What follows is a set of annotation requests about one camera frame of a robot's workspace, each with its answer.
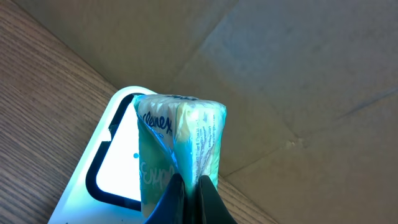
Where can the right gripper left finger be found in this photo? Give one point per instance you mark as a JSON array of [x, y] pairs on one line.
[[170, 208]]

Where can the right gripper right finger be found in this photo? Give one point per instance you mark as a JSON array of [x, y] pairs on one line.
[[211, 209]]

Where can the small kleenex tissue pack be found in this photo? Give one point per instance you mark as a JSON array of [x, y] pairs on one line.
[[177, 134]]

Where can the white barcode scanner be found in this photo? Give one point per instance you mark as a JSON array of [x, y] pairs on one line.
[[105, 185]]

